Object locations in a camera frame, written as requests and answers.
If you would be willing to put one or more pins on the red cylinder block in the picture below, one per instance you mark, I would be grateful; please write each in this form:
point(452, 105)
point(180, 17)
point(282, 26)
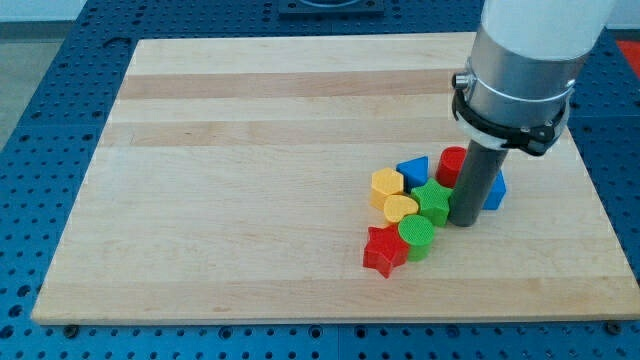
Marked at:
point(449, 165)

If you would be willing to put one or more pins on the blue cube block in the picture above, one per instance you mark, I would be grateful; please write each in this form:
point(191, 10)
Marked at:
point(496, 193)

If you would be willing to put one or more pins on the green star block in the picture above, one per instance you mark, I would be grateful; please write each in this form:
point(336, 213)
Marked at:
point(433, 201)

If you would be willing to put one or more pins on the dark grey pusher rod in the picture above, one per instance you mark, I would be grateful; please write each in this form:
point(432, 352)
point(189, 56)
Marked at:
point(479, 171)

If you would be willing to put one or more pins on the red star block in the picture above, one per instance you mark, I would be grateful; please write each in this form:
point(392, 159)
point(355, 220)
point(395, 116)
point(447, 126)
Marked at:
point(385, 250)

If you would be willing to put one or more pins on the light wooden board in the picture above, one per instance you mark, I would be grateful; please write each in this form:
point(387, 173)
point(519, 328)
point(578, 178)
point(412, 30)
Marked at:
point(231, 184)

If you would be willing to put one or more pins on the dark mounting plate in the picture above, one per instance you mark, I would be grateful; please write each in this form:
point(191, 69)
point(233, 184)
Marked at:
point(299, 8)

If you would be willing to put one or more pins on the blue triangle block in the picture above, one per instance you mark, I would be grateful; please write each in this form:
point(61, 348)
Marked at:
point(414, 171)

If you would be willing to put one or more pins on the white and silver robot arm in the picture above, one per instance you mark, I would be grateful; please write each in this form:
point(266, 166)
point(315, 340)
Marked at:
point(515, 89)

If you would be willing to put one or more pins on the yellow heart block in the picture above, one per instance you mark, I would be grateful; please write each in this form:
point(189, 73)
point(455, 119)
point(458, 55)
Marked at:
point(396, 207)

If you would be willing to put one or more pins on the green cylinder block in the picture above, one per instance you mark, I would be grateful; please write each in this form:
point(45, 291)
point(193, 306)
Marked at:
point(418, 232)

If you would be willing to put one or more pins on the yellow hexagon block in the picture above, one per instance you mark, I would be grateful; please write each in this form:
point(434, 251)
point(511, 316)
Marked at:
point(384, 183)

